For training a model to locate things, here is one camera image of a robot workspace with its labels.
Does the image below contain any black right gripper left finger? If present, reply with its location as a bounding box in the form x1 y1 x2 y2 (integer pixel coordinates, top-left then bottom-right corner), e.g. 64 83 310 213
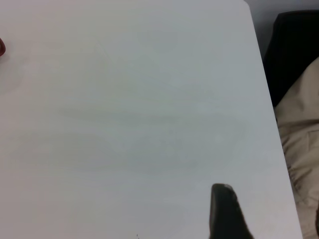
209 183 256 239

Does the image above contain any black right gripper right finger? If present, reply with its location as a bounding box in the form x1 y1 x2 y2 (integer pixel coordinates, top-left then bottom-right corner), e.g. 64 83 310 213
314 203 319 239

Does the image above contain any beige fabric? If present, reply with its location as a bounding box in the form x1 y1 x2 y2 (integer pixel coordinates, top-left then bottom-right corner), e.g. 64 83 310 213
274 57 319 239

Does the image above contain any black fabric object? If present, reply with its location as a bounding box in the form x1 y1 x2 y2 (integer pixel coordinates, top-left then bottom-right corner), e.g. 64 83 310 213
264 11 319 108

